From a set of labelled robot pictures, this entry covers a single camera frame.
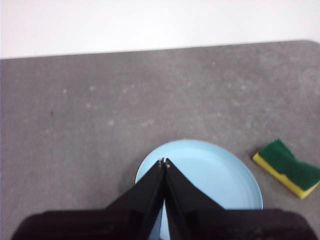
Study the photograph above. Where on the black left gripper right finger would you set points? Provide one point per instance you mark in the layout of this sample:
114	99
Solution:
200	220

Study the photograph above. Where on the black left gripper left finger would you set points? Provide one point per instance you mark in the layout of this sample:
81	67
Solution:
130	217

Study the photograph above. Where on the light blue round plate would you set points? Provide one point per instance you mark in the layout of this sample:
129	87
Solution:
205	175

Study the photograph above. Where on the yellow sponge with green scourer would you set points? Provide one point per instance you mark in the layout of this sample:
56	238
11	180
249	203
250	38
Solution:
287	167

